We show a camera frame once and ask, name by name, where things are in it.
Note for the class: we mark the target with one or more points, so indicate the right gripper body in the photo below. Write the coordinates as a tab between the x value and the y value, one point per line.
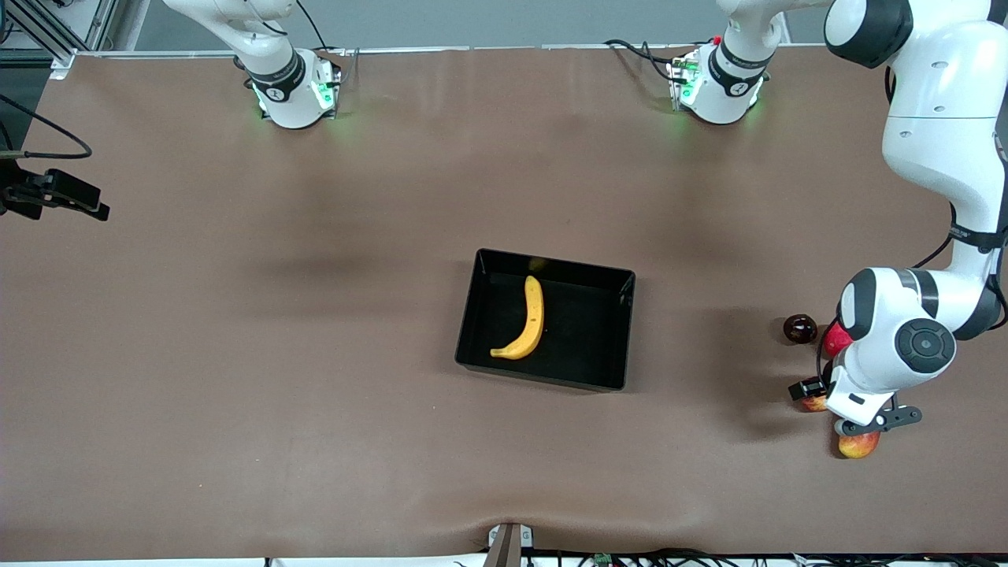
31	191

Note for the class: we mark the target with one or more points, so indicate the red yellow apple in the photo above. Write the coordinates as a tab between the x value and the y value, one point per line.
815	404

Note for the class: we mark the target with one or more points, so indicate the black plastic box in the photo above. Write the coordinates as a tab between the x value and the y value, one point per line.
583	346

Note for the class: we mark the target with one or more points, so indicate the yellow banana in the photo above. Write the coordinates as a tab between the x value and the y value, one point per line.
534	315

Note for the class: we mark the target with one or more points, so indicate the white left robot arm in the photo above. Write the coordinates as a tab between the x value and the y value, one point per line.
945	118

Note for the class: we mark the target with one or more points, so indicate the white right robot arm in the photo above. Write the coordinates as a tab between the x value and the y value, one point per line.
287	94

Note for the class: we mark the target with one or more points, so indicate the red yellow mango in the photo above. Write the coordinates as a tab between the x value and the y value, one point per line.
858	446

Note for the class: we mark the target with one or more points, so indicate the dark purple plum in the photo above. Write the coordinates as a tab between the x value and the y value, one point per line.
800	329

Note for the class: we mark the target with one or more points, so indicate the table cover mat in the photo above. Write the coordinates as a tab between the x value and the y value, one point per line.
315	394

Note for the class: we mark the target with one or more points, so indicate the aluminium frame profile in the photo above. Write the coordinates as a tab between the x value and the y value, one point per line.
55	35

